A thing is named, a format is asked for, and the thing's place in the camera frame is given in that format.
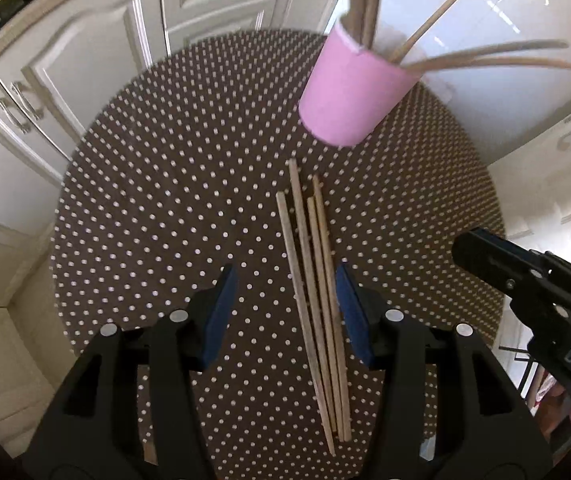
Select pink cup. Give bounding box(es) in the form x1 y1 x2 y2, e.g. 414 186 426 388
298 16 423 148

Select wooden chopstick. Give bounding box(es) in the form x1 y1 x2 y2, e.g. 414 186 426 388
312 175 353 442
306 197 349 421
276 191 337 457
288 158 343 433

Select cream base cabinets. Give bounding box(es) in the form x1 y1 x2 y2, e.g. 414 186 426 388
0 0 351 311

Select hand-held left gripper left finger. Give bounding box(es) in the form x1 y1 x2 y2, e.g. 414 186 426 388
20 262 240 480

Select white door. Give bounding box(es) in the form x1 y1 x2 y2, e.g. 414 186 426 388
485 75 571 271

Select bunch of wooden chopsticks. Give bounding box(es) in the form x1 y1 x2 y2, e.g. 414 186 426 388
340 0 571 73

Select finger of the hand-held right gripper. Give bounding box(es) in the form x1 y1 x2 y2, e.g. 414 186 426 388
452 227 571 307

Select polka dot tablecloth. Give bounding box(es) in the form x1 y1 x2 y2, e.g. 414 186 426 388
50 30 509 480

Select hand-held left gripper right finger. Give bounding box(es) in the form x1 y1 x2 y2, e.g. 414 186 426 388
335 261 553 480

